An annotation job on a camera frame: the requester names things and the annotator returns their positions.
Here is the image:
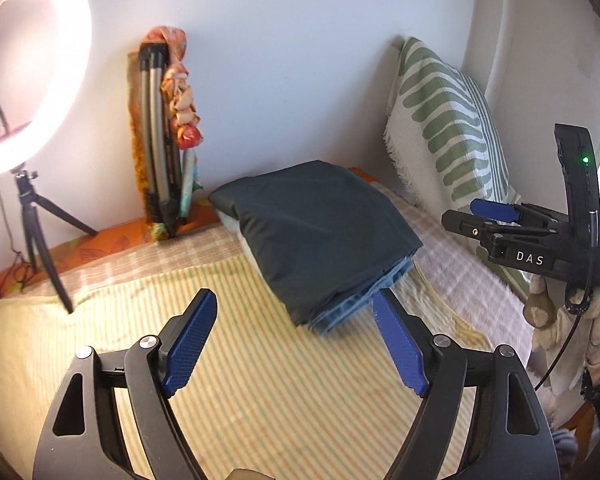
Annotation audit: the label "folded metal stand with scarf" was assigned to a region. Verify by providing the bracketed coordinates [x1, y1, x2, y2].
[142, 25, 207, 212]

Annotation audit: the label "white ring light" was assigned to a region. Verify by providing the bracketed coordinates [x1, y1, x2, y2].
[0, 0, 94, 179]

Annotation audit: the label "folded grey metal stand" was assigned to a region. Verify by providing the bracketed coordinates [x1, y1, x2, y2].
[137, 42, 191, 239]

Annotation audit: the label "folded blue jeans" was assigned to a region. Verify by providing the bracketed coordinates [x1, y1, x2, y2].
[217, 210, 414, 336]

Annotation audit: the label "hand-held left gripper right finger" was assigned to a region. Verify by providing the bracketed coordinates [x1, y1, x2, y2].
[372, 287, 562, 480]

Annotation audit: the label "black pants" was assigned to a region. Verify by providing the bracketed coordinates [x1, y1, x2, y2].
[208, 160, 425, 329]

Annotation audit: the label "yellow striped bed sheet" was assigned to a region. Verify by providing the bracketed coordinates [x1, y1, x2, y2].
[0, 255, 497, 480]

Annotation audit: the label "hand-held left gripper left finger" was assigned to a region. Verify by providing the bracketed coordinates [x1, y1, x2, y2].
[32, 288, 219, 480]

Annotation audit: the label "green leaf pattern cushion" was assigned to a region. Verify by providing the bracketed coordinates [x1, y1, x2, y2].
[382, 36, 531, 307]

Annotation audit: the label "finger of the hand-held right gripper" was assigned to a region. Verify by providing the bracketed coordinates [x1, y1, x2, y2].
[440, 209, 552, 244]
[469, 198, 557, 226]

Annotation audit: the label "black light tripod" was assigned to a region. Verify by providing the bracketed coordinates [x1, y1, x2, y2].
[10, 162, 101, 314]

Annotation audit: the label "orange fringed mat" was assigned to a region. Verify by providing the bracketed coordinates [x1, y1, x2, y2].
[127, 50, 152, 223]

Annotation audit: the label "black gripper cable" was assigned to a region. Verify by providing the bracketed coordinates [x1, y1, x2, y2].
[532, 212, 600, 391]

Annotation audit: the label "pale checked blanket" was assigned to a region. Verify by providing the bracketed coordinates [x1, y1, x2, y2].
[45, 170, 537, 356]

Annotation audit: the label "black light cable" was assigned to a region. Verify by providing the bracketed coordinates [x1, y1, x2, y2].
[0, 247, 34, 306]

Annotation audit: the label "person's right hand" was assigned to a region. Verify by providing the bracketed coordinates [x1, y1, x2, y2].
[524, 274, 600, 378]

